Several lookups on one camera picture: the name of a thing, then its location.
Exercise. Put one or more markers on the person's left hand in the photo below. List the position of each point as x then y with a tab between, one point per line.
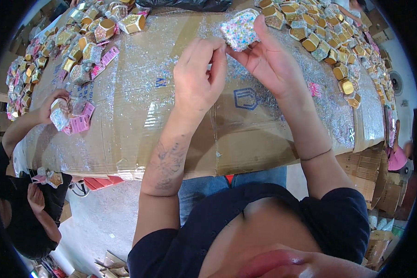
191	87

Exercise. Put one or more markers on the glitter box with pink cards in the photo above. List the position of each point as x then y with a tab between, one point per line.
74	120

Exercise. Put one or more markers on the round fan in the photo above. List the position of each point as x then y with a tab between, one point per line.
397	83

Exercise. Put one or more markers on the pile of gold hexagon boxes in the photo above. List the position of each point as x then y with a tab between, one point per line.
326	38
80	38

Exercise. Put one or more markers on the person's legs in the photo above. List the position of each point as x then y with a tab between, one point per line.
201	191

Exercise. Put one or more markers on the red flat packets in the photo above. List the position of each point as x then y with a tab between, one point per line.
100	182

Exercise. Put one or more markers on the person's right hand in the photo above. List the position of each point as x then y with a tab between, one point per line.
278	69

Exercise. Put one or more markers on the thin black wrist tie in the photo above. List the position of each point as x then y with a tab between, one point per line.
316	157

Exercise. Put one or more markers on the person's body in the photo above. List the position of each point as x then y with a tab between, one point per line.
264	229

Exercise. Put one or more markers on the open brown carton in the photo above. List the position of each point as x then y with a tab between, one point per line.
378	246

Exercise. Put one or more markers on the black plastic bag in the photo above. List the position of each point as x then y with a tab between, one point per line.
184	4

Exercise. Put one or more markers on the gold box in clear bag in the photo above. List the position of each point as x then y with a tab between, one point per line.
50	178

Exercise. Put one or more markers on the large cardboard carton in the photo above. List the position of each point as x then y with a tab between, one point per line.
142	114

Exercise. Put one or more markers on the pink label card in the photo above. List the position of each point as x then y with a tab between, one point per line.
110	55
314	89
97	70

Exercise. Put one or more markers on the stack of brown cartons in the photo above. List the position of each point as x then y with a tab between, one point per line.
368	173

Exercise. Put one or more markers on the heap of flat cardboard pieces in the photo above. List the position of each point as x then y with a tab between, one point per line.
111	266

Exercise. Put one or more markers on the glitter hexagon box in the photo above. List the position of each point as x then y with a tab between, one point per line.
239	31

